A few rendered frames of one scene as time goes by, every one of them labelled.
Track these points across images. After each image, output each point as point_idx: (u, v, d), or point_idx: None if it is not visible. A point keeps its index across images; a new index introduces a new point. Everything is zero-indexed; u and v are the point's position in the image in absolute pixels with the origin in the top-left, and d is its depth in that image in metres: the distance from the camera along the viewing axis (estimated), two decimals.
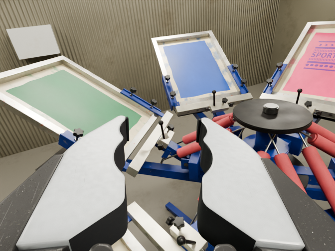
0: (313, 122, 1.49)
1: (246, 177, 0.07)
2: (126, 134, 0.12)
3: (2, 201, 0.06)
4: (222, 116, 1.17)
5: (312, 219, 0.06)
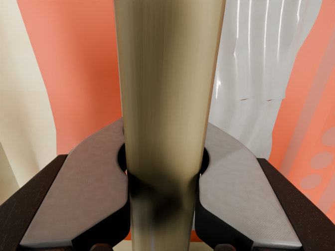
0: None
1: (243, 177, 0.08)
2: None
3: (7, 200, 0.06)
4: None
5: (308, 218, 0.06)
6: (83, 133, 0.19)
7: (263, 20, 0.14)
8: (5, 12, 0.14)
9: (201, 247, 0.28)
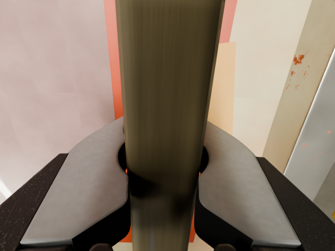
0: None
1: (242, 176, 0.08)
2: None
3: (8, 199, 0.06)
4: None
5: (308, 217, 0.06)
6: None
7: None
8: None
9: None
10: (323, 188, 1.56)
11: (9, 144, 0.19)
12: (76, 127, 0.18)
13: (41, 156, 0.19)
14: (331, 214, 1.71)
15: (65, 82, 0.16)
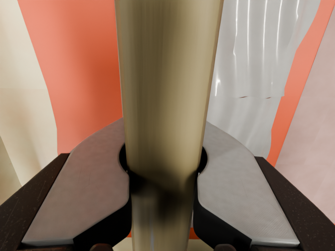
0: None
1: (241, 176, 0.08)
2: None
3: (9, 198, 0.06)
4: None
5: (306, 216, 0.06)
6: (84, 130, 0.19)
7: (262, 17, 0.14)
8: (6, 11, 0.14)
9: (201, 244, 0.28)
10: None
11: None
12: None
13: None
14: None
15: None
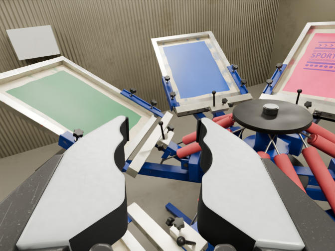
0: (313, 122, 1.49)
1: (246, 177, 0.07)
2: (126, 134, 0.12)
3: (2, 201, 0.06)
4: (222, 117, 1.17)
5: (312, 219, 0.06)
6: None
7: None
8: None
9: None
10: None
11: None
12: None
13: None
14: None
15: None
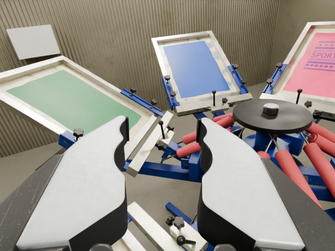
0: (313, 122, 1.49)
1: (246, 177, 0.07)
2: (126, 134, 0.12)
3: (2, 201, 0.06)
4: (222, 116, 1.17)
5: (312, 219, 0.06)
6: None
7: None
8: None
9: None
10: None
11: None
12: None
13: None
14: None
15: None
